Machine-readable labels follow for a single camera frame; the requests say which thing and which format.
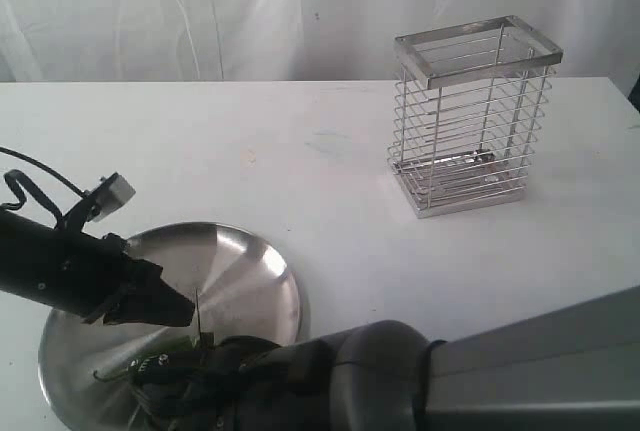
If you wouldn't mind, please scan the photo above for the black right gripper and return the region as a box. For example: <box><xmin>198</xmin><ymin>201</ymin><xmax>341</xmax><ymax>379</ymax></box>
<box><xmin>127</xmin><ymin>336</ymin><xmax>335</xmax><ymax>430</ymax></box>

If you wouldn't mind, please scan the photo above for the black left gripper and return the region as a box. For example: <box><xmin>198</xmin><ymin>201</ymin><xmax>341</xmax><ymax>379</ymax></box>
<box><xmin>54</xmin><ymin>242</ymin><xmax>195</xmax><ymax>327</ymax></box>

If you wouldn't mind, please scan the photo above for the black handled kitchen knife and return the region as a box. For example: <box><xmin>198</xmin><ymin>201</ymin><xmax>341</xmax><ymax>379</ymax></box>
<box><xmin>195</xmin><ymin>287</ymin><xmax>203</xmax><ymax>347</ymax></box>

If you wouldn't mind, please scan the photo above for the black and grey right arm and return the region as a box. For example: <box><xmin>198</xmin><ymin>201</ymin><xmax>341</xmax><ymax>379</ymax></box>
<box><xmin>127</xmin><ymin>287</ymin><xmax>639</xmax><ymax>430</ymax></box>

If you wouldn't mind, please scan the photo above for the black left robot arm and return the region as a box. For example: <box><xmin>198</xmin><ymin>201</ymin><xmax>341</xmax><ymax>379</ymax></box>
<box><xmin>1</xmin><ymin>211</ymin><xmax>195</xmax><ymax>327</ymax></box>

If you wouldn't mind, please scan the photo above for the round stainless steel plate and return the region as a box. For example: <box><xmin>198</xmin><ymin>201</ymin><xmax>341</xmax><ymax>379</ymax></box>
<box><xmin>38</xmin><ymin>222</ymin><xmax>302</xmax><ymax>430</ymax></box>

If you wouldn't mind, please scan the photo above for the white backdrop curtain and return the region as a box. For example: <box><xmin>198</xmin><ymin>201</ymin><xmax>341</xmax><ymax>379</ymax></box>
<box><xmin>1</xmin><ymin>0</ymin><xmax>639</xmax><ymax>90</ymax></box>

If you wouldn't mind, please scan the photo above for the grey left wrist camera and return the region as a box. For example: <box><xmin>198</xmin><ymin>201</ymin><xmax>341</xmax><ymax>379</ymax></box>
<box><xmin>86</xmin><ymin>173</ymin><xmax>136</xmax><ymax>222</ymax></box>

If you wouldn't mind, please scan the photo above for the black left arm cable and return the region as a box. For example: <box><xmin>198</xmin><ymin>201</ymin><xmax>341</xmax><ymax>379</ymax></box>
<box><xmin>0</xmin><ymin>146</ymin><xmax>84</xmax><ymax>217</ymax></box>

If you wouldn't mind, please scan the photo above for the metal wire utensil holder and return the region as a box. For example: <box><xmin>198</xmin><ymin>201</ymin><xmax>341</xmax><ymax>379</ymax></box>
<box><xmin>388</xmin><ymin>15</ymin><xmax>563</xmax><ymax>218</ymax></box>

